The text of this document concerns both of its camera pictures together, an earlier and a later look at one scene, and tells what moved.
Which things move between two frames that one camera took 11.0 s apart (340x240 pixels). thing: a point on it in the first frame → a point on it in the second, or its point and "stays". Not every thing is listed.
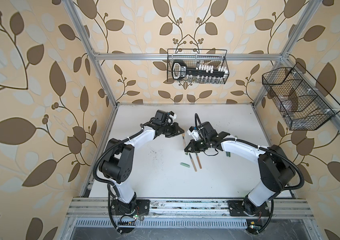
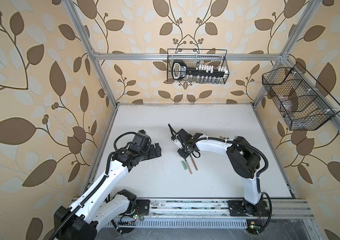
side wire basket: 305,104 stays
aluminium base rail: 99,209 stays
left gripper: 175,131 → 153,154
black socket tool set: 205,73 stays
